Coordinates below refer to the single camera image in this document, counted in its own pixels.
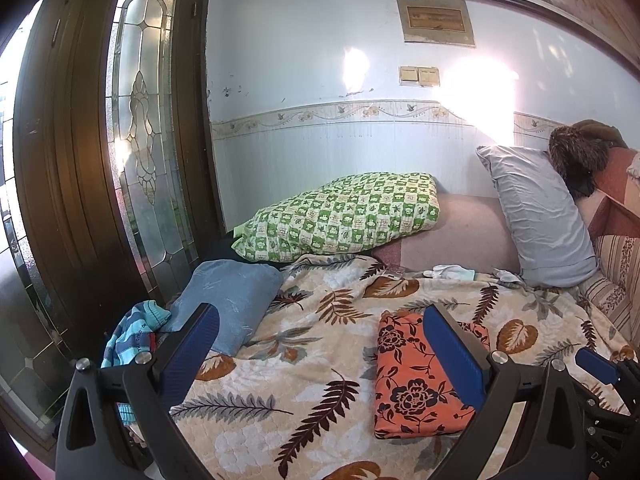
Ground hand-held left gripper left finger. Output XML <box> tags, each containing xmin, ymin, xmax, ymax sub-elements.
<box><xmin>55</xmin><ymin>302</ymin><xmax>221</xmax><ymax>480</ymax></box>

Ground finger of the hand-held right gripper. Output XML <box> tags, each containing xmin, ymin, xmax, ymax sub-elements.
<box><xmin>575</xmin><ymin>348</ymin><xmax>640</xmax><ymax>401</ymax></box>

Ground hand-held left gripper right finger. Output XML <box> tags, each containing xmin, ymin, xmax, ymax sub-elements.
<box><xmin>422</xmin><ymin>305</ymin><xmax>586</xmax><ymax>480</ymax></box>

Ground orange floral shirt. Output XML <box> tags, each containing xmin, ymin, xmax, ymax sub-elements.
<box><xmin>374</xmin><ymin>310</ymin><xmax>491</xmax><ymax>440</ymax></box>

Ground teal striped garment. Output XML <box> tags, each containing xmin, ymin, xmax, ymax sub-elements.
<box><xmin>100</xmin><ymin>300</ymin><xmax>173</xmax><ymax>423</ymax></box>

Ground blue pillow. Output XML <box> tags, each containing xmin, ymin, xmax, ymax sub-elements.
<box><xmin>160</xmin><ymin>260</ymin><xmax>284</xmax><ymax>356</ymax></box>

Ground leaf-print blanket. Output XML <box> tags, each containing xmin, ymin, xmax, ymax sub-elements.
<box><xmin>167</xmin><ymin>254</ymin><xmax>636</xmax><ymax>480</ymax></box>

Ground grey pillow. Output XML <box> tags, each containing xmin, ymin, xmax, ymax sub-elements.
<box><xmin>476</xmin><ymin>145</ymin><xmax>598</xmax><ymax>288</ymax></box>

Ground green checked pillow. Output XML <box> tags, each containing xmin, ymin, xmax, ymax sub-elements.
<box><xmin>232</xmin><ymin>172</ymin><xmax>441</xmax><ymax>263</ymax></box>

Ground dark furry cushion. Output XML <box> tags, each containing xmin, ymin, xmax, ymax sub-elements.
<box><xmin>548</xmin><ymin>127</ymin><xmax>613</xmax><ymax>198</ymax></box>

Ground brown cloth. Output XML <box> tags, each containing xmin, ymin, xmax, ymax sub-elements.
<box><xmin>572</xmin><ymin>119</ymin><xmax>628</xmax><ymax>148</ymax></box>

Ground wooden door with glass panel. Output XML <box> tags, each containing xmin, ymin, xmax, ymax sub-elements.
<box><xmin>0</xmin><ymin>0</ymin><xmax>226</xmax><ymax>453</ymax></box>

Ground framed wall plaque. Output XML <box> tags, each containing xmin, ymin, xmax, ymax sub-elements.
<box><xmin>396</xmin><ymin>0</ymin><xmax>476</xmax><ymax>48</ymax></box>

